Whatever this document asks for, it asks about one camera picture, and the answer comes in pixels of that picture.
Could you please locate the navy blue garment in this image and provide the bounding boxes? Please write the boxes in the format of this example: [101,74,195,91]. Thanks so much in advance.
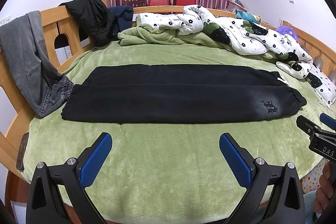
[108,5,133,40]

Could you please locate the green plush bed sheet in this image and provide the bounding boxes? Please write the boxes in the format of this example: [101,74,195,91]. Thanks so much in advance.
[24,23,336,224]

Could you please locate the star pattern mattress cover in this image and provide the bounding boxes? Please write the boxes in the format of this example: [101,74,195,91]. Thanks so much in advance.
[301,158,328,194]

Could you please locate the grey denim jeans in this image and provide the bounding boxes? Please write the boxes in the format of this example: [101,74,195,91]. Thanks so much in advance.
[1,11,74,118]

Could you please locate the black jacket on headboard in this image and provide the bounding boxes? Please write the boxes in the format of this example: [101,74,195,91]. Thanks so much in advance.
[60,0,117,47]

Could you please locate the purple plush item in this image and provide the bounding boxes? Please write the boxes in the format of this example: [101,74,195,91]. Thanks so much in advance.
[276,25,298,42]

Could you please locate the teal patterned pillow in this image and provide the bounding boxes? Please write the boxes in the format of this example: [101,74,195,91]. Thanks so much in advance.
[235,9,261,24]

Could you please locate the red chair left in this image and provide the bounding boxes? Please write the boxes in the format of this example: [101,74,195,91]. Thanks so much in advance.
[148,0,170,6]

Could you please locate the white floral quilt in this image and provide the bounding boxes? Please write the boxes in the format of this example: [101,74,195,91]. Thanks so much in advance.
[136,5,335,107]

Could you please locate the person right hand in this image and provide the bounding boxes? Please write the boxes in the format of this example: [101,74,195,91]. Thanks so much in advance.
[313,161,334,213]

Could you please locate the wooden bed frame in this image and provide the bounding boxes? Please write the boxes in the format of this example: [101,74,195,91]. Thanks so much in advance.
[1,6,335,180]

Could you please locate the black pants white stripe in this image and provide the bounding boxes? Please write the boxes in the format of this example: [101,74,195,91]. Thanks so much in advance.
[61,64,307,124]

